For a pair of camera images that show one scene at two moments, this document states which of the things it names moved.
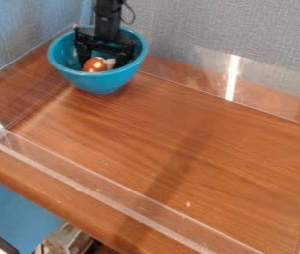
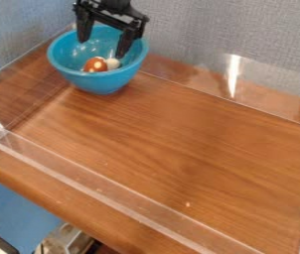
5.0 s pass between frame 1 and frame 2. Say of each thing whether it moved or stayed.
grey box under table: stayed
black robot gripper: moved
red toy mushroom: stayed
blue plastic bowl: stayed
